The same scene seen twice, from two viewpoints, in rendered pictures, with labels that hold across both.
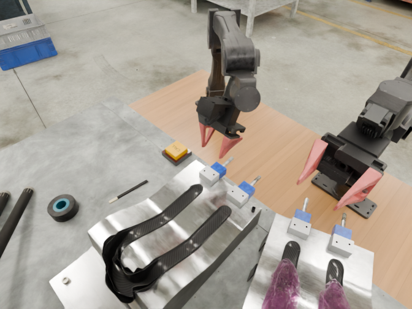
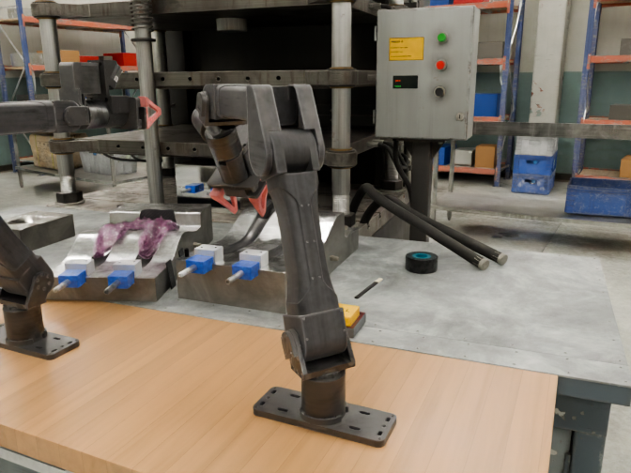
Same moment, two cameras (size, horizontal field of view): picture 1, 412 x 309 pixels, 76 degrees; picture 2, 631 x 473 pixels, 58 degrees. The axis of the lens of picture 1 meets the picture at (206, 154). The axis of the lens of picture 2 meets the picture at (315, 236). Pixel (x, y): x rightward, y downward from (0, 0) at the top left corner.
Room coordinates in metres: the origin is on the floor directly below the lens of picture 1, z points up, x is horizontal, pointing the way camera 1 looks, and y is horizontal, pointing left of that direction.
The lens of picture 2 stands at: (1.60, -0.32, 1.27)
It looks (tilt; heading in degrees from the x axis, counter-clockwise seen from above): 16 degrees down; 158
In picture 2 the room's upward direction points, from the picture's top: 1 degrees counter-clockwise
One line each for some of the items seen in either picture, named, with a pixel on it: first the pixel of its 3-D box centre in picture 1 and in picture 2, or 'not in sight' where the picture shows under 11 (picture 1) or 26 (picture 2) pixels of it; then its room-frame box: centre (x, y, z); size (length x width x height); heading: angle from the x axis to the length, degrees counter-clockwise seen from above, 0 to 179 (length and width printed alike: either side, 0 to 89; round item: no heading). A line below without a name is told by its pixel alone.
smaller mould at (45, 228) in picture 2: not in sight; (29, 231); (-0.25, -0.49, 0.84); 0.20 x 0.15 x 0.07; 136
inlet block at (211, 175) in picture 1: (219, 169); (243, 271); (0.52, -0.04, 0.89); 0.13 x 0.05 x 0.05; 137
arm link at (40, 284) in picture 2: not in sight; (22, 287); (0.48, -0.45, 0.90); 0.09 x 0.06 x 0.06; 43
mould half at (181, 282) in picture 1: (164, 243); (278, 244); (0.29, 0.11, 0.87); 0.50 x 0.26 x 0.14; 136
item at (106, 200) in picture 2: not in sight; (239, 200); (-0.75, 0.29, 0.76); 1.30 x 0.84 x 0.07; 46
